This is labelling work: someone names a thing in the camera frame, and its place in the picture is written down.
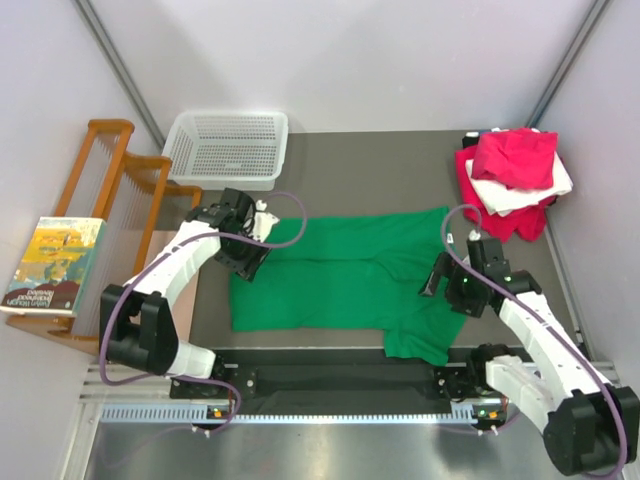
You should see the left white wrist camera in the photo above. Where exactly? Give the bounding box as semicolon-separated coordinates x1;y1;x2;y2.
250;200;280;243

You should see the green t shirt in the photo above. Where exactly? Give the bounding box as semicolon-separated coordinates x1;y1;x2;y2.
229;207;465;366

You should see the grey slotted cable duct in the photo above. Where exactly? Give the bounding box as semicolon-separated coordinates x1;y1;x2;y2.
101;404;501;425

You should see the white plastic basket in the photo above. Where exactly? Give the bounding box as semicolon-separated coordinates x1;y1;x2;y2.
162;110;289;192

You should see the pink red folded shirt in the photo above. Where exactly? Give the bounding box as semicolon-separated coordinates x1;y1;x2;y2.
471;128;558;190

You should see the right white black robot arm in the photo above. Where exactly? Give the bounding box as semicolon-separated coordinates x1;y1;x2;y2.
419;233;639;476

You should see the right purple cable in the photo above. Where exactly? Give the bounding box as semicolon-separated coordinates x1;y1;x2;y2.
440;204;629;479

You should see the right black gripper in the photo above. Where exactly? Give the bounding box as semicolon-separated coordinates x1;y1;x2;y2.
418;251;484;318

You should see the wooden rack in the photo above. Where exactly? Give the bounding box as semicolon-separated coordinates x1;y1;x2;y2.
1;119;202;356

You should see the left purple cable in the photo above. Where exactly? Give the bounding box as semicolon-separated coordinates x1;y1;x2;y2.
98;192;309;435

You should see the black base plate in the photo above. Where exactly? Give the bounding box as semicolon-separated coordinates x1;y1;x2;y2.
168;344;594;416

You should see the white folded shirt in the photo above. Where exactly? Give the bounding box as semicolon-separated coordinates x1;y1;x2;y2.
463;154;573;217

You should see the paperback book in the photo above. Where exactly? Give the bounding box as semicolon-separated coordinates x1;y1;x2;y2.
1;217;106;317

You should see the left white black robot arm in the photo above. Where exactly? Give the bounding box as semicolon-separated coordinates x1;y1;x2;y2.
99;188;279;397

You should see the red bottom shirt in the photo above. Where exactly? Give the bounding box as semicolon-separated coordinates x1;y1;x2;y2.
454;146;557;243

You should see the purple cable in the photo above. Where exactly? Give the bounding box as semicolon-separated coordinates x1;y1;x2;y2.
440;204;629;479
98;192;309;435

